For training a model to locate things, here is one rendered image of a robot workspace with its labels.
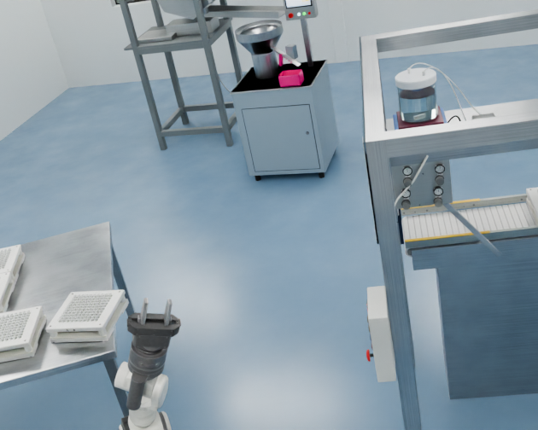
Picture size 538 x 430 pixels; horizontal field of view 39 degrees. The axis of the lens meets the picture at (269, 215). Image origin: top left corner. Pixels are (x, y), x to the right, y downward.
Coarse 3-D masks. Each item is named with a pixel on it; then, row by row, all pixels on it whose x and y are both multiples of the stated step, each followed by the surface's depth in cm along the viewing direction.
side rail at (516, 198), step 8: (480, 200) 326; (488, 200) 326; (496, 200) 325; (504, 200) 325; (512, 200) 325; (520, 200) 324; (416, 208) 331; (424, 208) 330; (432, 208) 330; (440, 208) 330; (456, 208) 329; (464, 208) 329
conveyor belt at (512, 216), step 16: (480, 208) 327; (496, 208) 325; (512, 208) 322; (528, 208) 320; (416, 224) 325; (432, 224) 323; (448, 224) 320; (480, 224) 316; (496, 224) 313; (512, 224) 311; (528, 224) 309
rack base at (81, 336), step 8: (120, 304) 308; (120, 312) 304; (112, 320) 299; (112, 328) 295; (56, 336) 296; (64, 336) 295; (72, 336) 294; (80, 336) 293; (88, 336) 292; (96, 336) 291; (104, 336) 290
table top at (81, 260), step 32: (96, 224) 380; (32, 256) 364; (64, 256) 358; (96, 256) 352; (32, 288) 337; (64, 288) 332; (96, 288) 327; (64, 352) 290; (96, 352) 286; (0, 384) 281
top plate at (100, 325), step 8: (72, 296) 311; (112, 296) 305; (120, 296) 305; (64, 304) 307; (72, 304) 306; (88, 304) 304; (112, 304) 300; (104, 312) 296; (112, 312) 296; (56, 320) 298; (104, 320) 291; (48, 328) 294; (56, 328) 293; (64, 328) 292; (72, 328) 291; (80, 328) 290; (88, 328) 290; (96, 328) 289; (104, 328) 289
